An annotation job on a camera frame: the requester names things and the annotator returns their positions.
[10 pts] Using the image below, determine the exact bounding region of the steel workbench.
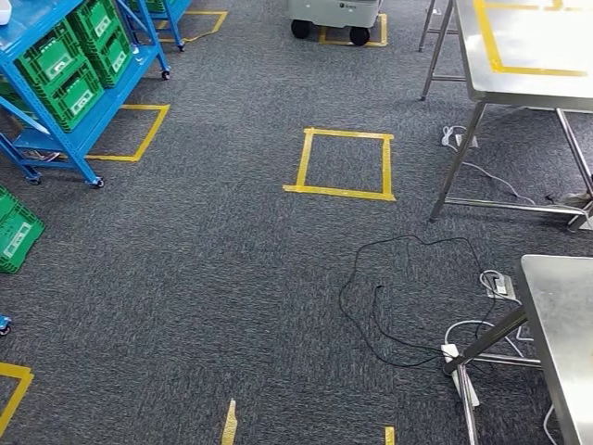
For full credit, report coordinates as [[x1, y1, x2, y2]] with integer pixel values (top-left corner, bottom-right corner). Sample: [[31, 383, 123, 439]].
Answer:
[[442, 254, 593, 445], [418, 0, 593, 234]]

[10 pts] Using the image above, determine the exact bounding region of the white wheeled cart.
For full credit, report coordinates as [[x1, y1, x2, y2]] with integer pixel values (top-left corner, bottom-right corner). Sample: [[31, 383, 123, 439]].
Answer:
[[287, 0, 384, 47]]

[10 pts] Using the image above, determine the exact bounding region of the grey floor socket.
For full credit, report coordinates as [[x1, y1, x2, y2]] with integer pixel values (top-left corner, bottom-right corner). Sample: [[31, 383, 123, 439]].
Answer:
[[484, 273, 516, 302]]

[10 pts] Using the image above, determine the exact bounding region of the white power strip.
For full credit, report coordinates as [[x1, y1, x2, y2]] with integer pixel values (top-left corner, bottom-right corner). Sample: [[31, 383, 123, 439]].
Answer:
[[440, 342, 481, 410]]

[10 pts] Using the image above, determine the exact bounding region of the green plastic crate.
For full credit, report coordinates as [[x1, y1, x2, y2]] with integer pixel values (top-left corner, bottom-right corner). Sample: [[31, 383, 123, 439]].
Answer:
[[14, 19, 84, 94], [0, 184, 46, 275], [41, 59, 105, 134], [91, 27, 135, 88], [66, 0, 122, 52]]

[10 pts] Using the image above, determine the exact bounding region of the yellow floor tape square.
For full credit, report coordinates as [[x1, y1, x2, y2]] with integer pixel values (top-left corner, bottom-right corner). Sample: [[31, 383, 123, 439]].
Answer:
[[0, 362, 35, 438]]

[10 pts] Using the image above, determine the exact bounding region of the black floor cable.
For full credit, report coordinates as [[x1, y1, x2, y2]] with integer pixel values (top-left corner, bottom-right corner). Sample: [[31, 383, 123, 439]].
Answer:
[[338, 235, 499, 370]]

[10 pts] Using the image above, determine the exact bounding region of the white floor cable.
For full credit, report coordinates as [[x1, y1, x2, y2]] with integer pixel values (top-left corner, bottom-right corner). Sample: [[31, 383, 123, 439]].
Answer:
[[441, 124, 537, 207], [444, 319, 533, 361]]

